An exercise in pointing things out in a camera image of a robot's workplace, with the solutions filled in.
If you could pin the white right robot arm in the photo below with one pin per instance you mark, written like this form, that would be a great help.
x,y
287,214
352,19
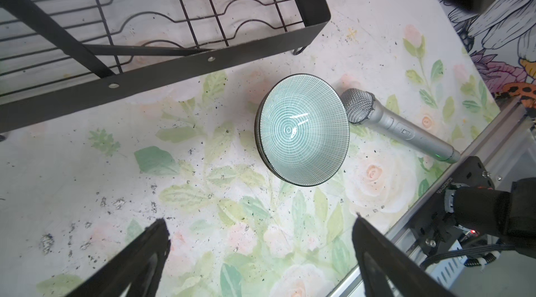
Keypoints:
x,y
505,61

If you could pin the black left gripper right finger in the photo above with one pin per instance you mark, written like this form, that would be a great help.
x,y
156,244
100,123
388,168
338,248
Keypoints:
x,y
382,264

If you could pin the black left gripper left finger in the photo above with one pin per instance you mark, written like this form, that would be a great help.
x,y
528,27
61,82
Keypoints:
x,y
136,270

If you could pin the mint green bowl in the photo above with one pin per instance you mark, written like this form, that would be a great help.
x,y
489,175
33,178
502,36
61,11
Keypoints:
x,y
302,131

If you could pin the black wire dish rack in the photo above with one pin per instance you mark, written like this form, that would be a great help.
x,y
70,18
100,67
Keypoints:
x,y
63,56

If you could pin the silver microphone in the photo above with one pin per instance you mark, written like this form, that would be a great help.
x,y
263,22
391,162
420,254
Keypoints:
x,y
362,108

